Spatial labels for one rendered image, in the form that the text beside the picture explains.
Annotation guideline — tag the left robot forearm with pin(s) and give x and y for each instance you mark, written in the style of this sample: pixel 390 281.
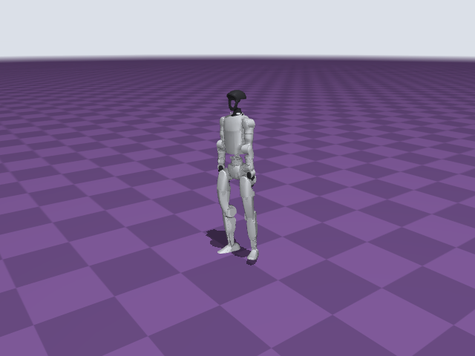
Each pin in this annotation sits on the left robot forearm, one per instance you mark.
pixel 249 161

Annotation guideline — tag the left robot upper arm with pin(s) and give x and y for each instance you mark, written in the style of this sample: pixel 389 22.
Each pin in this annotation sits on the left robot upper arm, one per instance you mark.
pixel 248 125

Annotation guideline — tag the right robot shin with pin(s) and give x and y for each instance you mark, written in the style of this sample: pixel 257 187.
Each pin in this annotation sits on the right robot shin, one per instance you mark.
pixel 229 225

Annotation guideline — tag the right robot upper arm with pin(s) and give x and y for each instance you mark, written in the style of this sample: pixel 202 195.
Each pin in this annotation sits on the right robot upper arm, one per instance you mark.
pixel 220 143

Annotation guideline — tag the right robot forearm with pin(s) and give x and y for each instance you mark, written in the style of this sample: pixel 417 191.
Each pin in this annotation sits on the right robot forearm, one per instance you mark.
pixel 221 157

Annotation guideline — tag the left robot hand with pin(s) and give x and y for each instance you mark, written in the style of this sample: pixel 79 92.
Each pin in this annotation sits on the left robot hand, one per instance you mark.
pixel 249 177

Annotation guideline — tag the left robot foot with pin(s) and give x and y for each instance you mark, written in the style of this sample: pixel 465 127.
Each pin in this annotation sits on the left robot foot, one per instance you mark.
pixel 253 255

